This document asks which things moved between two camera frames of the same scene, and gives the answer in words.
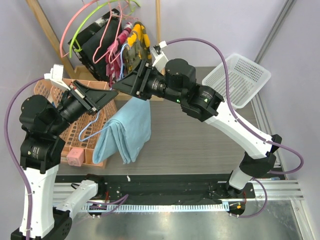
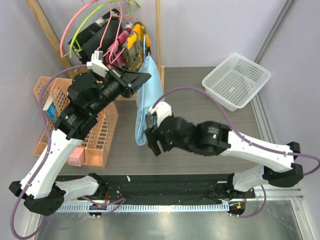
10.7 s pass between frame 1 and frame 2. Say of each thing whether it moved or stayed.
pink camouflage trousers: stayed
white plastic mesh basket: stayed
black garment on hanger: stayed
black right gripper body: moved
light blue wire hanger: moved
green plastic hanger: stayed
